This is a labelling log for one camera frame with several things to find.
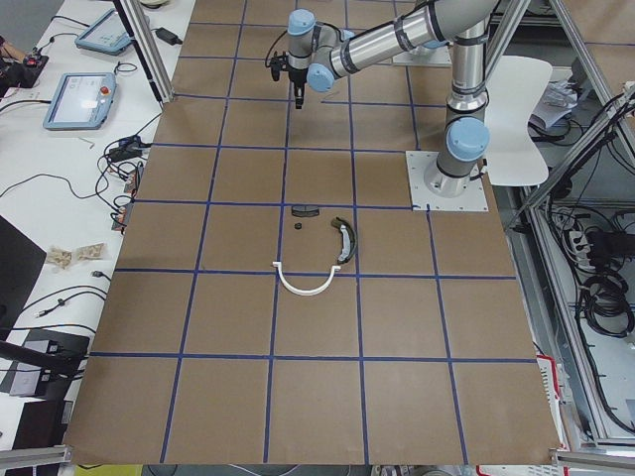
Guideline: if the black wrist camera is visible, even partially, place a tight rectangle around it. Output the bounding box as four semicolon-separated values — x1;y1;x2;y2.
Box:
269;52;287;81

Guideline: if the aluminium frame post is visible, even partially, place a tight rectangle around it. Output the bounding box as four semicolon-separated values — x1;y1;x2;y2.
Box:
113;0;174;104

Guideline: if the white curved plastic part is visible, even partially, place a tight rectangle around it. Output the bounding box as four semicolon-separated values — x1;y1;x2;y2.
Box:
271;261;341;298

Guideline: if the far blue teach pendant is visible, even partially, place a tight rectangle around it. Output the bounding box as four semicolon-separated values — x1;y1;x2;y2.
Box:
74;8;131;56

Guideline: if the black electronics box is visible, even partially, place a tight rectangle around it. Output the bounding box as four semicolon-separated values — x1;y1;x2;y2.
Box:
1;55;49;89

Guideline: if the blue teach pendant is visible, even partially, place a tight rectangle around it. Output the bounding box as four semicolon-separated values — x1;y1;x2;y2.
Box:
43;72;117;131
74;8;131;56

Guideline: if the dark curved grey part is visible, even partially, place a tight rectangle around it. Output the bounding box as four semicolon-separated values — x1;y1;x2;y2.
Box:
330;217;357;265

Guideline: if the black power adapter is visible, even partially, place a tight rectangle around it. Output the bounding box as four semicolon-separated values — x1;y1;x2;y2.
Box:
155;27;183;46

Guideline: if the near blue teach pendant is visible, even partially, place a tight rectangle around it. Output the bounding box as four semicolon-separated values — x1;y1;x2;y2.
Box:
43;72;117;131

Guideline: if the white plastic chair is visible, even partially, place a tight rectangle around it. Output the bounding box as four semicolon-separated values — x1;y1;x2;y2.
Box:
485;56;553;186

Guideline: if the small black curved part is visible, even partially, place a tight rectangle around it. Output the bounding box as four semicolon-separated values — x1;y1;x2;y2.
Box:
291;204;320;218

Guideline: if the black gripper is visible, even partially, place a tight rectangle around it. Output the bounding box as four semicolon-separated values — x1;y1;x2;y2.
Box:
290;68;306;97

